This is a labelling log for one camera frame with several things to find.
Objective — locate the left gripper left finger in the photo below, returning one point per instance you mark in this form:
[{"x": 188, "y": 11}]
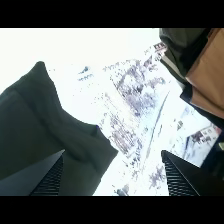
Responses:
[{"x": 40, "y": 178}]

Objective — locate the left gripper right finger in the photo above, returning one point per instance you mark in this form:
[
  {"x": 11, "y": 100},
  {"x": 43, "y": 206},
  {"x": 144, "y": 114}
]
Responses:
[{"x": 186, "y": 180}]

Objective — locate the dark green garment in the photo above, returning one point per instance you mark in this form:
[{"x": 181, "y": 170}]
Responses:
[{"x": 36, "y": 126}]

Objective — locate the brown garment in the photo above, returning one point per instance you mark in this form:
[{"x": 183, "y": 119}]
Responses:
[{"x": 208, "y": 71}]

